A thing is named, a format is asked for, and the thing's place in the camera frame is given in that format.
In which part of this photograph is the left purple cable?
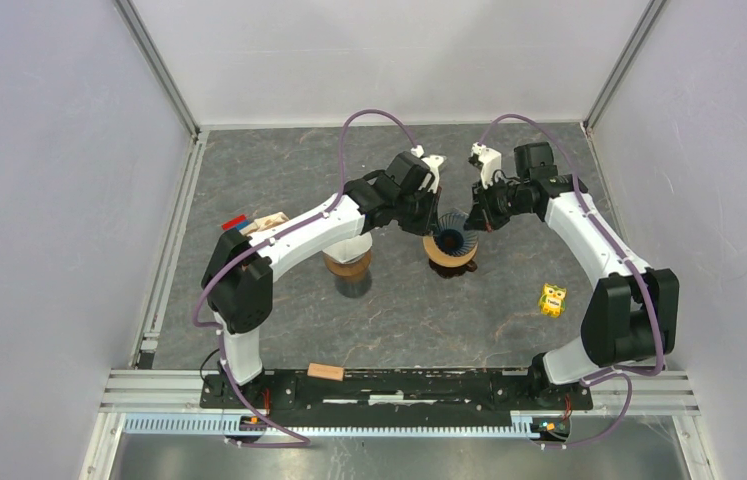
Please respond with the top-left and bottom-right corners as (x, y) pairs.
(191, 109), (424, 449)

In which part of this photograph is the white paper coffee filter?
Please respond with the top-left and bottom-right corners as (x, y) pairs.
(323, 232), (373, 264)

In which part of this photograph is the aluminium frame rail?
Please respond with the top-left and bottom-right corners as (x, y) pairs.
(79, 369), (251, 479)

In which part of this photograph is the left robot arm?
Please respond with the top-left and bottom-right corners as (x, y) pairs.
(198, 150), (446, 408)

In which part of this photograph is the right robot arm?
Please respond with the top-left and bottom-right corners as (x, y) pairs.
(465, 142), (679, 408)

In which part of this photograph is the wooden rectangular block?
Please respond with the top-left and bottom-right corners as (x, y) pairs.
(307, 363), (345, 381)

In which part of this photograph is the blue glass dripper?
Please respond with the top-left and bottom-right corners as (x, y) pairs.
(433, 210), (478, 257)

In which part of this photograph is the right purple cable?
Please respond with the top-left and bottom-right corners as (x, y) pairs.
(478, 113), (667, 452)

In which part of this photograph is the red blue block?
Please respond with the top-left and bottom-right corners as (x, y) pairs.
(221, 214), (250, 231)

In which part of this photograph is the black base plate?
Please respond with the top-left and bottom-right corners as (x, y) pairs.
(199, 368), (593, 429)

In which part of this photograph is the purple cable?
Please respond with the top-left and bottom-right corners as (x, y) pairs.
(191, 109), (424, 449)
(478, 113), (667, 452)

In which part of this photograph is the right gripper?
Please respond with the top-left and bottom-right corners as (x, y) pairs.
(464, 175), (532, 233)

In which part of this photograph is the coffee filter box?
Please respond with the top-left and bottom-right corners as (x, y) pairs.
(239, 212), (289, 236)

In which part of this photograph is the brown glass dripper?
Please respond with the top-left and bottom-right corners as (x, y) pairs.
(429, 260), (478, 279)

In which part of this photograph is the yellow owl block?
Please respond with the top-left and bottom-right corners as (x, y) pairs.
(538, 283), (567, 318)

